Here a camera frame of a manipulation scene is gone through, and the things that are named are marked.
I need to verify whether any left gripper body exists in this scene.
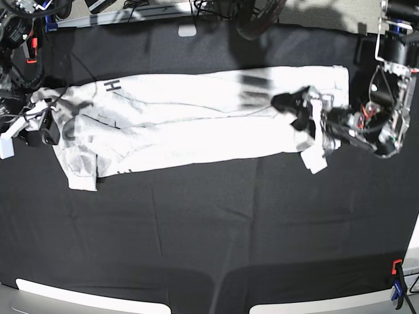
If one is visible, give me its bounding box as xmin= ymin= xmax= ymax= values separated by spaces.
xmin=302 ymin=88 xmax=356 ymax=150

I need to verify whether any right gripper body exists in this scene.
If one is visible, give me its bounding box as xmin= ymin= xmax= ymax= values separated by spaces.
xmin=12 ymin=100 xmax=58 ymax=137

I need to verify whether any grey t-shirt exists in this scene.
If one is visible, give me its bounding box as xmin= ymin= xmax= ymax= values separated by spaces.
xmin=31 ymin=65 xmax=349 ymax=191

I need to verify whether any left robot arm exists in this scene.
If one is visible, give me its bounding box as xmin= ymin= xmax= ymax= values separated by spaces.
xmin=271 ymin=1 xmax=418 ymax=158

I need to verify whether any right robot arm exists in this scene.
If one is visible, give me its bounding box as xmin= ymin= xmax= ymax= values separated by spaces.
xmin=1 ymin=1 xmax=71 ymax=149

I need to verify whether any orange clamp top left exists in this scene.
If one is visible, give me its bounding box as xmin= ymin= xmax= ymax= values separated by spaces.
xmin=23 ymin=36 xmax=38 ymax=64

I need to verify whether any black table cloth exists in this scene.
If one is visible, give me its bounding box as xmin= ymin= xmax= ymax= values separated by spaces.
xmin=1 ymin=22 xmax=418 ymax=313

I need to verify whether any orange blue clamp bottom right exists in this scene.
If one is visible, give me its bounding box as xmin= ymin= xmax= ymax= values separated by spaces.
xmin=391 ymin=259 xmax=407 ymax=310

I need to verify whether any black cable bundle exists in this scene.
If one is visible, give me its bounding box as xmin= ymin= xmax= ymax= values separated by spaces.
xmin=191 ymin=0 xmax=285 ymax=39

